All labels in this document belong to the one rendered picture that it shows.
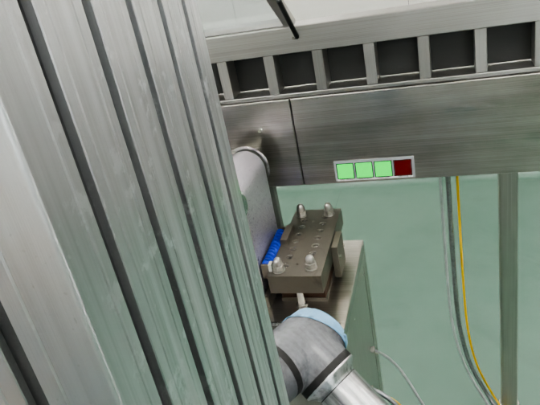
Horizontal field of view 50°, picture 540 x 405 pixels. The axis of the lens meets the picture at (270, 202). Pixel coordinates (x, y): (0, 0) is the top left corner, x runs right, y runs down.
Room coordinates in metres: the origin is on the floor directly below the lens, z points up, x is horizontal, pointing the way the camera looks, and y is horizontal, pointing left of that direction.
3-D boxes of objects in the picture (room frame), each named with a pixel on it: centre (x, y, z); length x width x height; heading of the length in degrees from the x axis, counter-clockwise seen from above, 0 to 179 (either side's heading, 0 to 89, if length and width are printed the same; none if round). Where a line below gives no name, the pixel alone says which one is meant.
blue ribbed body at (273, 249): (1.59, 0.01, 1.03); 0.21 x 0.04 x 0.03; 160
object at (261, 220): (1.60, 0.03, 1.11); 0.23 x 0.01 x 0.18; 160
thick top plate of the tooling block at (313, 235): (1.59, -0.09, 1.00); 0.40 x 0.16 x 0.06; 160
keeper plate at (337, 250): (1.58, -0.18, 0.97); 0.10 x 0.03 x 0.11; 160
